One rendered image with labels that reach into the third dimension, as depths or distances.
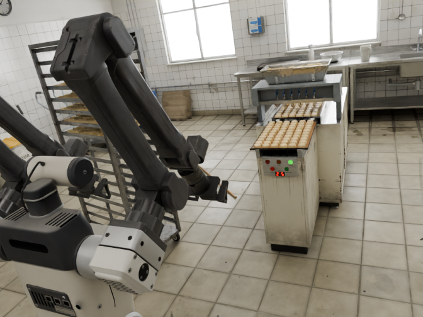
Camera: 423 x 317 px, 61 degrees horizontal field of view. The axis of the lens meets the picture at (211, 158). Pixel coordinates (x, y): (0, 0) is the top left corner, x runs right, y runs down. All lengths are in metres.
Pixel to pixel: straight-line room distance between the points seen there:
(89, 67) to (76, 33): 0.08
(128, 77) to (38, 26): 5.65
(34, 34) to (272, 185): 4.63
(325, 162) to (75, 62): 2.83
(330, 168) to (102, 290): 2.64
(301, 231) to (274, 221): 0.21
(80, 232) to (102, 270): 0.13
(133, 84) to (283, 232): 2.28
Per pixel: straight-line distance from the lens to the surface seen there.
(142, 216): 0.77
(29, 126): 1.13
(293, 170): 2.53
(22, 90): 5.96
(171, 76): 7.23
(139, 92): 0.74
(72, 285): 0.88
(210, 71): 6.84
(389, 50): 6.16
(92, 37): 0.64
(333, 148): 3.22
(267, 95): 3.24
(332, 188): 3.38
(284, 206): 2.72
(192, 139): 0.98
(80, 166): 0.86
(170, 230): 3.20
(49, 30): 6.47
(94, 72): 0.63
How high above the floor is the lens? 1.83
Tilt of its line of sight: 22 degrees down
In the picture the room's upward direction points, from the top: 9 degrees counter-clockwise
